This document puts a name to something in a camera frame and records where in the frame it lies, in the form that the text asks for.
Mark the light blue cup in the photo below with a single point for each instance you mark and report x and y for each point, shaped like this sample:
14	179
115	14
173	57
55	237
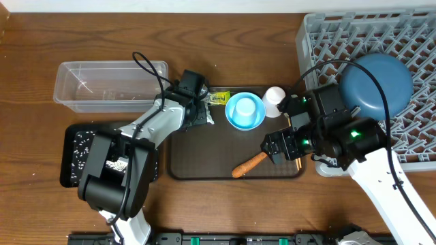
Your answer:
244	112

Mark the foil wrapper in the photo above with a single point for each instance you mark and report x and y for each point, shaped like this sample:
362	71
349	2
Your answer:
209	115

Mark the yellow-green snack wrapper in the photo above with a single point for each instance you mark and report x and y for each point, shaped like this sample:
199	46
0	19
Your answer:
218	98

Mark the white cup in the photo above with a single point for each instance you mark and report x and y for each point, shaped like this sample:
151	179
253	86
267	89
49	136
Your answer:
271	99

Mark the orange carrot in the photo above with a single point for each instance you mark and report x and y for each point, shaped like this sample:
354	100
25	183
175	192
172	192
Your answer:
247	166

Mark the clear plastic bin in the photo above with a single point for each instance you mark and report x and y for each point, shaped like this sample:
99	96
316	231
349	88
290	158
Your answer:
108	86

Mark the white rice pile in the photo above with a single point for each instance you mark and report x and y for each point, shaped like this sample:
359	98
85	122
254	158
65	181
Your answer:
77	146

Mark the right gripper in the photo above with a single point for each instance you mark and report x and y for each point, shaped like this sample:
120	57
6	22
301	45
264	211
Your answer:
287	136

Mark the black plastic tray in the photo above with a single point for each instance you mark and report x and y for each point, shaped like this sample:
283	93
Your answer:
95	150

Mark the brown serving tray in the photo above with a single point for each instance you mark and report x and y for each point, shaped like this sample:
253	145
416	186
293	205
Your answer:
211	152

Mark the dark blue plate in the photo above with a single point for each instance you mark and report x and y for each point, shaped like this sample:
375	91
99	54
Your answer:
358	90

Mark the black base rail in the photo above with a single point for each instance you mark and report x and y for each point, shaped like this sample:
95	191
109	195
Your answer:
184	239

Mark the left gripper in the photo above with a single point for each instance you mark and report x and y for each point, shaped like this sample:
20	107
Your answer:
202	118

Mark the grey dishwasher rack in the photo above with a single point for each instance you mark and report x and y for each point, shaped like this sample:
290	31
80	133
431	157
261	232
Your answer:
408	35

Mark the light blue bowl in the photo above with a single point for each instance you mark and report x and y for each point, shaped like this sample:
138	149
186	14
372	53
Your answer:
260	110

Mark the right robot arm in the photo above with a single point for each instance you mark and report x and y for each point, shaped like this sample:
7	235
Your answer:
363	149

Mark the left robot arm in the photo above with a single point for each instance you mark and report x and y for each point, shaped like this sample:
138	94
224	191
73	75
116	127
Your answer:
122	206

